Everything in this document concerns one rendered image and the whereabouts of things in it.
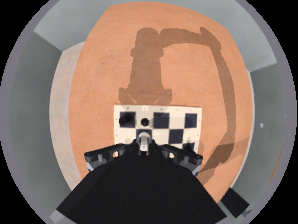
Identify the chessboard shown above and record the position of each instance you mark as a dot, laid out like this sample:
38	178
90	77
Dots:
176	126

